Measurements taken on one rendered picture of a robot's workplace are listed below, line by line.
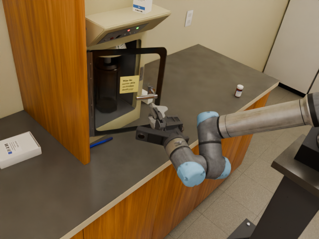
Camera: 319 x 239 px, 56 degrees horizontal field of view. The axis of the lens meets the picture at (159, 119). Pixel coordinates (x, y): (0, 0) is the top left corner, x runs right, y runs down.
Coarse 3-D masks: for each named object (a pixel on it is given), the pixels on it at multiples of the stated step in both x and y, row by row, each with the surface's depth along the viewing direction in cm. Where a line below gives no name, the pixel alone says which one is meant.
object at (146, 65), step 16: (128, 48) 109; (144, 48) 111; (160, 48) 113; (96, 64) 108; (112, 64) 110; (128, 64) 112; (144, 64) 115; (160, 64) 117; (96, 80) 112; (112, 80) 114; (144, 80) 119; (160, 80) 122; (96, 96) 116; (112, 96) 119; (128, 96) 121; (160, 96) 127; (96, 112) 121; (112, 112) 124; (128, 112) 127; (144, 112) 130; (96, 128) 126; (112, 128) 129; (128, 128) 132
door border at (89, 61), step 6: (90, 54) 104; (90, 60) 106; (90, 66) 107; (90, 72) 109; (90, 78) 110; (90, 84) 112; (90, 90) 113; (90, 96) 115; (90, 102) 117; (90, 108) 118; (90, 114) 120; (90, 120) 122; (90, 126) 124; (90, 132) 126
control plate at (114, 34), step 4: (144, 24) 107; (128, 28) 102; (132, 28) 105; (140, 28) 110; (112, 32) 97; (116, 32) 99; (120, 32) 102; (124, 32) 104; (128, 32) 107; (132, 32) 110; (136, 32) 113; (108, 36) 99; (112, 36) 102; (116, 36) 104; (120, 36) 107; (124, 36) 110; (100, 40) 100; (108, 40) 105; (96, 44) 102
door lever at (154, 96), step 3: (150, 90) 123; (153, 90) 124; (153, 93) 121; (138, 96) 118; (141, 96) 118; (144, 96) 118; (147, 96) 119; (150, 96) 119; (153, 96) 120; (156, 96) 120; (138, 99) 118; (141, 99) 118; (144, 99) 119
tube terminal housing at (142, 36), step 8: (88, 0) 95; (96, 0) 98; (104, 0) 100; (112, 0) 102; (120, 0) 105; (128, 0) 108; (88, 8) 97; (96, 8) 99; (104, 8) 102; (112, 8) 104; (120, 8) 107; (144, 32) 123; (112, 40) 111; (120, 40) 115; (128, 40) 118; (144, 40) 125; (88, 48) 105; (96, 48) 108; (104, 48) 111
